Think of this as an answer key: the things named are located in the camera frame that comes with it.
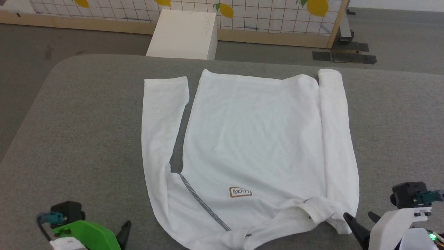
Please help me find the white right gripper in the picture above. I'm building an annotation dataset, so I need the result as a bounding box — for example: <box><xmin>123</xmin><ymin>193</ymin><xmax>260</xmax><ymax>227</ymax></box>
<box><xmin>343</xmin><ymin>207</ymin><xmax>433</xmax><ymax>250</ymax></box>

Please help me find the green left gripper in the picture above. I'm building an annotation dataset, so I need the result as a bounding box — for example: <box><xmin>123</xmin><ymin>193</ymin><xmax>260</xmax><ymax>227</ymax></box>
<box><xmin>51</xmin><ymin>220</ymin><xmax>132</xmax><ymax>250</ymax></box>

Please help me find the white long sleeve shirt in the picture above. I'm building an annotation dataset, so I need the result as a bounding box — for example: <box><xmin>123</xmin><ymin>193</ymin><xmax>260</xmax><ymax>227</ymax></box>
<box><xmin>140</xmin><ymin>68</ymin><xmax>360</xmax><ymax>250</ymax></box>

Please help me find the black floor tape patch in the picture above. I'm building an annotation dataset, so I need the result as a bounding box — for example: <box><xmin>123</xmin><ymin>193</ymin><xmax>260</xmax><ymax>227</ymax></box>
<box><xmin>312</xmin><ymin>42</ymin><xmax>377</xmax><ymax>65</ymax></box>

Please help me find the white box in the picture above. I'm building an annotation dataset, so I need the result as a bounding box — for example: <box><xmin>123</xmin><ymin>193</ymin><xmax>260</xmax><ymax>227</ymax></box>
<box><xmin>146</xmin><ymin>9</ymin><xmax>218</xmax><ymax>60</ymax></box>

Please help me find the lemon print partition screen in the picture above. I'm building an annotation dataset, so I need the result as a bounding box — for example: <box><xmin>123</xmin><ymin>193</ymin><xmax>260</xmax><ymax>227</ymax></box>
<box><xmin>0</xmin><ymin>0</ymin><xmax>349</xmax><ymax>49</ymax></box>

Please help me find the thin black cable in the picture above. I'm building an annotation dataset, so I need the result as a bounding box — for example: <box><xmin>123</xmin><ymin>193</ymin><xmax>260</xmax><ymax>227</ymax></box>
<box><xmin>37</xmin><ymin>219</ymin><xmax>56</xmax><ymax>242</ymax></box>

